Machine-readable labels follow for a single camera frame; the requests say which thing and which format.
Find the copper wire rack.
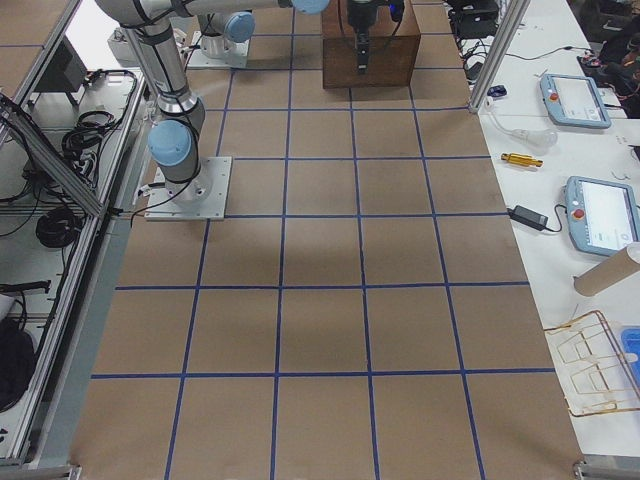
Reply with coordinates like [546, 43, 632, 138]
[544, 310, 639, 418]

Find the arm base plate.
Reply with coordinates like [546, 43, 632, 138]
[186, 30, 250, 69]
[143, 156, 232, 221]

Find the dark wooden drawer cabinet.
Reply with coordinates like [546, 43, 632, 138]
[321, 1, 421, 89]

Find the teach pendant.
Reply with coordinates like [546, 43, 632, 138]
[564, 176, 639, 256]
[539, 73, 611, 130]

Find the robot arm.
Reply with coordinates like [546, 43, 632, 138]
[98, 1, 329, 203]
[197, 11, 255, 58]

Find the blue plastic box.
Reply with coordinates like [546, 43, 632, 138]
[620, 327, 640, 377]

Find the near teach pendant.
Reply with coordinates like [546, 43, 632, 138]
[564, 176, 639, 256]

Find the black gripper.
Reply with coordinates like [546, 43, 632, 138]
[347, 0, 378, 75]

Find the black power adapter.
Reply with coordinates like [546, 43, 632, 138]
[507, 205, 548, 231]

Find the cardboard tube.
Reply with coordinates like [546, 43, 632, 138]
[573, 242, 639, 297]

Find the aluminium frame post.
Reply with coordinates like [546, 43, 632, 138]
[468, 0, 530, 114]

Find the far teach pendant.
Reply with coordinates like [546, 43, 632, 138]
[539, 73, 611, 130]

